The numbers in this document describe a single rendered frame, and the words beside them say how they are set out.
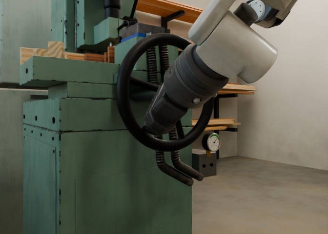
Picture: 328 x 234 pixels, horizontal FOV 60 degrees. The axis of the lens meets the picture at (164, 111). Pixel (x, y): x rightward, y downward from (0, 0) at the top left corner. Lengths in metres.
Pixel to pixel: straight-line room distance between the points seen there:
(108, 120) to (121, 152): 0.10
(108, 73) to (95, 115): 0.12
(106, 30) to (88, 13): 0.14
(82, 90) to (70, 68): 0.06
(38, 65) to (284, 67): 3.96
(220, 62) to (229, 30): 0.05
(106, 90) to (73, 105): 0.10
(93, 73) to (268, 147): 3.98
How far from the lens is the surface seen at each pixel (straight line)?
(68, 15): 1.18
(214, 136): 0.96
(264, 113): 4.59
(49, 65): 0.77
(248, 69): 0.42
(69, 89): 0.77
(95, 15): 1.12
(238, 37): 0.41
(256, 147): 4.71
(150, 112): 0.51
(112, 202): 0.85
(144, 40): 0.66
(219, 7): 0.40
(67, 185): 0.79
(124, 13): 1.27
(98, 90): 0.80
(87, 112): 0.79
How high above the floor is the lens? 0.77
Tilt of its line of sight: level
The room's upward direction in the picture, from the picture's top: straight up
